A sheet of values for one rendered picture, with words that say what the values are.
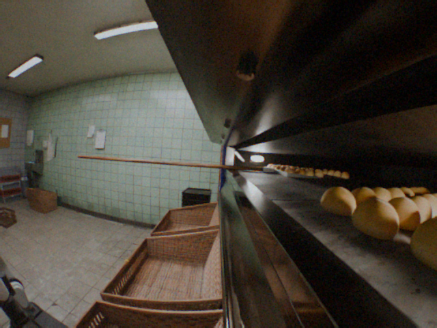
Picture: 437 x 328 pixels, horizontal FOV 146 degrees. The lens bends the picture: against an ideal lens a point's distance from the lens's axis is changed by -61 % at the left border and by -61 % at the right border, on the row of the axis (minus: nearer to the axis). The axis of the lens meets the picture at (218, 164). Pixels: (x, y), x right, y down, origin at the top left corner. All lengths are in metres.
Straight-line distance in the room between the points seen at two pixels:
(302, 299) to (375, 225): 0.16
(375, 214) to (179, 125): 2.52
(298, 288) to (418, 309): 0.12
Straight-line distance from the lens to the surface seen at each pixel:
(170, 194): 2.66
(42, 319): 1.53
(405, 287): 0.21
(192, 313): 0.57
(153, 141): 2.68
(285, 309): 0.21
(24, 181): 5.13
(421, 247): 0.26
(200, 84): 0.27
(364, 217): 0.30
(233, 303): 0.44
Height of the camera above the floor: 1.28
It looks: 3 degrees down
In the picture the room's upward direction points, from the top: 4 degrees clockwise
